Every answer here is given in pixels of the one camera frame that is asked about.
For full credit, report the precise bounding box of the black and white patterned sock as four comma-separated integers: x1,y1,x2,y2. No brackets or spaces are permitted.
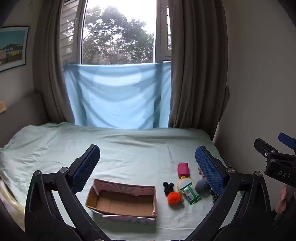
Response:
210,189,221,204

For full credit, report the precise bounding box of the orange pompom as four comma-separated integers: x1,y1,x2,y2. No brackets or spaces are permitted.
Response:
167,191,184,206

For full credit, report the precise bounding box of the small black plush toy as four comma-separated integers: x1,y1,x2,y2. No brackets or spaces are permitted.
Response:
162,182,175,196

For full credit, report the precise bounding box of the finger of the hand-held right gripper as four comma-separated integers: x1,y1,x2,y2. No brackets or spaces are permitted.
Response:
254,138,278,161
278,132,296,150

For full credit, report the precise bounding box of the pink sock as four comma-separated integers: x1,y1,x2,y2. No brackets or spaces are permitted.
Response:
197,165,207,180

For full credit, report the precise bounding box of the brown curtain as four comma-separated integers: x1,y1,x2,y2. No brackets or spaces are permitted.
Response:
32,0,75,124
168,0,231,129

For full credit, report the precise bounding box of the framed wall poster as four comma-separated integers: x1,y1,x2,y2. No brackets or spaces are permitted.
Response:
0,26,30,73

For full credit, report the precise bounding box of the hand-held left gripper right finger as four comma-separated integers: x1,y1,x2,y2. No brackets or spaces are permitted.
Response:
185,146,272,241

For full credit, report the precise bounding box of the person's right hand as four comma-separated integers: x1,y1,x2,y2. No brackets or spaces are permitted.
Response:
275,185,296,215

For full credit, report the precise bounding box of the grey plush toy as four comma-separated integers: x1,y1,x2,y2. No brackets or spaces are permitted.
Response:
195,179,211,197

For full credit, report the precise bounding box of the light blue hanging cloth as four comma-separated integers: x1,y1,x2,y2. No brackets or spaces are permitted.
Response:
63,62,172,129

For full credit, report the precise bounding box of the cardboard box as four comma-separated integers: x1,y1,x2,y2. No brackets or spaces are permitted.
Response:
85,178,158,226

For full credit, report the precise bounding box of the pink zip pouch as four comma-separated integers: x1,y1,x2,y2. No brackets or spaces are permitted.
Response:
178,163,190,178

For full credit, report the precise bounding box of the pale green bed sheet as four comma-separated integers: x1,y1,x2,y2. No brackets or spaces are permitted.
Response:
0,122,243,237

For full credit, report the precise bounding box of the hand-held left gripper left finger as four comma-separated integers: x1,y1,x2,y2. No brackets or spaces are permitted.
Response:
24,144,111,241

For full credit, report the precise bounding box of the green snack packet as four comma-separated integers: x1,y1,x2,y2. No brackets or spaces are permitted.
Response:
180,182,202,206

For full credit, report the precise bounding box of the yellow ring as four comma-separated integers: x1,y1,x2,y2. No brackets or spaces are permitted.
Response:
177,175,197,195

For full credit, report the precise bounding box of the tree outside window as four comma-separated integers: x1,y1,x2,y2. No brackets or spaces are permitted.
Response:
82,6,155,65

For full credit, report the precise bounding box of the window frame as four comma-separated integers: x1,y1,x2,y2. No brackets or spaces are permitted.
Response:
60,0,173,66

